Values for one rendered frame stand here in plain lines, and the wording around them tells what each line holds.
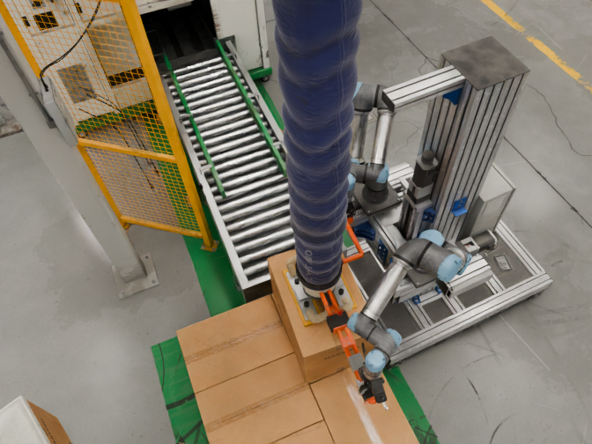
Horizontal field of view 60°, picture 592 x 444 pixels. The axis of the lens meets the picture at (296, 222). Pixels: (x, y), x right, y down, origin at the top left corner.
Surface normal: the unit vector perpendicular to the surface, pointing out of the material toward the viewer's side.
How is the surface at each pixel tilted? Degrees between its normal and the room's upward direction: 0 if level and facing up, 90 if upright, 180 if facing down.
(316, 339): 0
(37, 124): 90
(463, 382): 0
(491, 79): 0
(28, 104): 90
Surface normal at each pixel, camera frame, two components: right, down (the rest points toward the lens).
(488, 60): -0.04, -0.56
